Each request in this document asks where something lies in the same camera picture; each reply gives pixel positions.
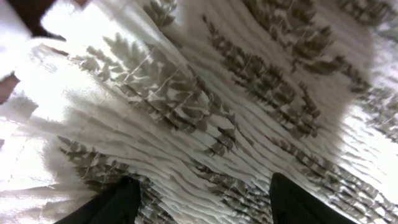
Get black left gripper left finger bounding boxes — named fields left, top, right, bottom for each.
left=55, top=176, right=141, bottom=224

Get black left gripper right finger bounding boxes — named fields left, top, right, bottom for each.
left=269, top=172, right=354, bottom=224

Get white fern print dress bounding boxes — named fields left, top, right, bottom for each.
left=1, top=0, right=397, bottom=223

